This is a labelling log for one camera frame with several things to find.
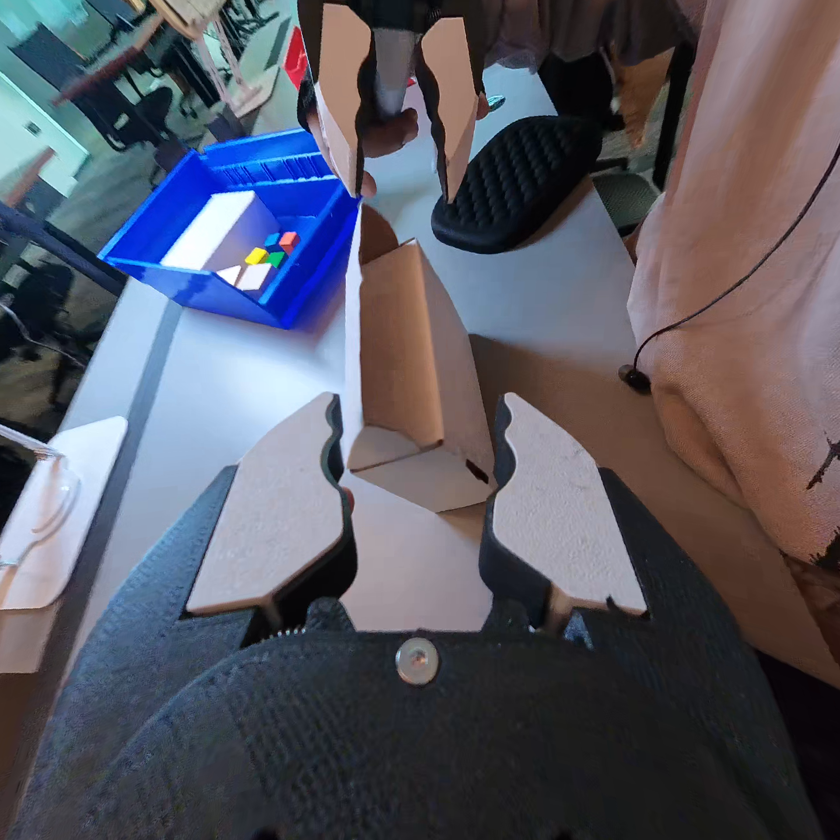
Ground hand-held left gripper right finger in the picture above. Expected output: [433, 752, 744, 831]
[478, 392, 649, 636]

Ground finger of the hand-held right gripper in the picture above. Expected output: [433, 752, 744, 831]
[314, 2, 376, 199]
[419, 15, 488, 202]

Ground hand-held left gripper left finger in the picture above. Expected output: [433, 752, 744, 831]
[185, 392, 358, 643]

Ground brown cardboard box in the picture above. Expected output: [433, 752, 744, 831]
[340, 203, 497, 634]

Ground blue plastic bin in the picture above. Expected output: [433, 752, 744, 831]
[97, 128, 363, 330]

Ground person's right hand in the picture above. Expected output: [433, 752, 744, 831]
[360, 107, 421, 199]

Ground red flat object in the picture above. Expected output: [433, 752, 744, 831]
[284, 26, 311, 91]

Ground wooden stand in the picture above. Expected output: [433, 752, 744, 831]
[150, 0, 284, 114]

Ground black mesh chair seat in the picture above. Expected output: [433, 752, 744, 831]
[430, 116, 603, 256]

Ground white rectangular carton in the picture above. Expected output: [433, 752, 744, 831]
[159, 189, 284, 274]

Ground white mounting plate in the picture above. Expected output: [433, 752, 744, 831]
[0, 415, 130, 676]

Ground black office chair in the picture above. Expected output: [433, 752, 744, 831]
[105, 84, 175, 153]

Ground grey mesh chair seat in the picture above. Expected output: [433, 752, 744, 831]
[591, 169, 662, 232]

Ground black table leg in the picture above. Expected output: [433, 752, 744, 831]
[653, 36, 697, 191]

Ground brown wooden desk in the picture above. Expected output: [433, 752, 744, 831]
[51, 13, 165, 109]

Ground clear thin cable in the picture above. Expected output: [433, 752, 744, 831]
[0, 423, 81, 568]

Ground black cable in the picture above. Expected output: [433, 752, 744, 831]
[630, 141, 840, 378]

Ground black metal rail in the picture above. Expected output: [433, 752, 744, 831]
[0, 200, 130, 298]

